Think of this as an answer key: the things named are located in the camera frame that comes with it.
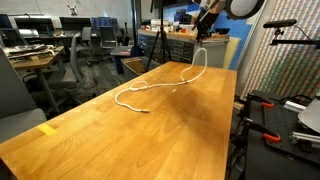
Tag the small drone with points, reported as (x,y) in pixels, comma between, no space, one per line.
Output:
(72,10)

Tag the black stereo camera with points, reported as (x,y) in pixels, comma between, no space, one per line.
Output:
(280,23)

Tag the colourful patterned panel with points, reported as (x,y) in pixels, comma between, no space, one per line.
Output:
(290,66)

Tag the grey drawer cabinet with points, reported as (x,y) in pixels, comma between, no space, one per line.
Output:
(213,53)

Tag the black tripod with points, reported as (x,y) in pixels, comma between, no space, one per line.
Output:
(162,20)

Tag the white machine with green light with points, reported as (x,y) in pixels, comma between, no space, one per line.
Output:
(276,160)

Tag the grey bin with cardboard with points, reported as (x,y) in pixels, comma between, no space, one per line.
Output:
(133,66)

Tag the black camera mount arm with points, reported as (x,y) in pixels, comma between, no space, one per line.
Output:
(293,42)

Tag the black mesh office chair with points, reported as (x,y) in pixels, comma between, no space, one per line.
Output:
(108,36)

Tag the blue bin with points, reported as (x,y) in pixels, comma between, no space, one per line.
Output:
(117,61)

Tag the wooden office desk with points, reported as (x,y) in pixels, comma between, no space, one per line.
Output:
(36,61)

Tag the long silver aluminium extrusion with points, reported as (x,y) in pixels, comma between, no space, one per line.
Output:
(306,137)

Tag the white box stack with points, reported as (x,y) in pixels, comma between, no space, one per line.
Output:
(156,25)

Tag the grey fabric office chair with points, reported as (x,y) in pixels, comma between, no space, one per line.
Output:
(75,56)

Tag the white plastic tub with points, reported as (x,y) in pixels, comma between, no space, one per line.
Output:
(187,28)

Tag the black bowl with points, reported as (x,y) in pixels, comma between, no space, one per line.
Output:
(222,30)

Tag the yellow tape patch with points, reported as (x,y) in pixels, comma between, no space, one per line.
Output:
(46,129)

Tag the large grey office chair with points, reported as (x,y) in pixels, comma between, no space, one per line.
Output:
(13,100)

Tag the blue board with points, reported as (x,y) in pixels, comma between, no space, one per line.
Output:
(233,33)

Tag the yellow foam board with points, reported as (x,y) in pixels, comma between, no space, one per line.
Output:
(231,50)

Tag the black monitor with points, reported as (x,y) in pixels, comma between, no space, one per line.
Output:
(33,24)
(75,23)

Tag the short silver aluminium extrusion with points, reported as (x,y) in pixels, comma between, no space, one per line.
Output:
(295,106)

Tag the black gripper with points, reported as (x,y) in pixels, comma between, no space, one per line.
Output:
(206,21)

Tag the small white tape piece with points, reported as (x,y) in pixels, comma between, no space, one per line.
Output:
(174,90)

